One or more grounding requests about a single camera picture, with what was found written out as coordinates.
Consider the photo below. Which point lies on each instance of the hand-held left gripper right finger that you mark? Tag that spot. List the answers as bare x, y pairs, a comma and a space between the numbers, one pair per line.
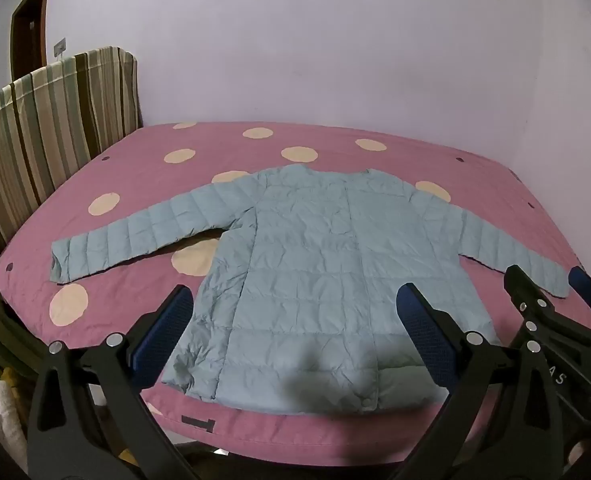
425, 332

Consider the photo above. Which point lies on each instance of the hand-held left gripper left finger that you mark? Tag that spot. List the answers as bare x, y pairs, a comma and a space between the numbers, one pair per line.
163, 332

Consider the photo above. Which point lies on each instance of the light blue puffer jacket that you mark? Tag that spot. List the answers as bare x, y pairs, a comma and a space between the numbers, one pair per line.
305, 270

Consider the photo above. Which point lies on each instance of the pink dotted bed sheet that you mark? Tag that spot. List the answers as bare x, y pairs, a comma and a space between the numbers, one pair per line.
140, 180

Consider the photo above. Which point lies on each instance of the striped headboard cover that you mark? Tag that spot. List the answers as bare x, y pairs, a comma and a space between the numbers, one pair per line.
50, 125

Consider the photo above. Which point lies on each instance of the brown wooden door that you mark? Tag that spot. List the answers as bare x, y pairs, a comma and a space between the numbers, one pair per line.
25, 35

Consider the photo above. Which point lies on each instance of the wall switch plate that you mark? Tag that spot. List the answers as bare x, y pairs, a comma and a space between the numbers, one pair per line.
59, 47

